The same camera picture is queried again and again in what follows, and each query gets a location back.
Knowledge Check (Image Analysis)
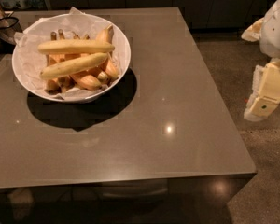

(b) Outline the white bowl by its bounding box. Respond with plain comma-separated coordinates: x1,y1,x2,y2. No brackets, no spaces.
11,12,132,104

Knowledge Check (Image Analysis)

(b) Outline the dark basket at left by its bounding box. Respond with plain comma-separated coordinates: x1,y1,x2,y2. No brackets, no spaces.
0,17,22,53

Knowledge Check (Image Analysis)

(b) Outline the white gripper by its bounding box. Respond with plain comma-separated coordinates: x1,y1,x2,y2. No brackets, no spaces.
241,0,280,121

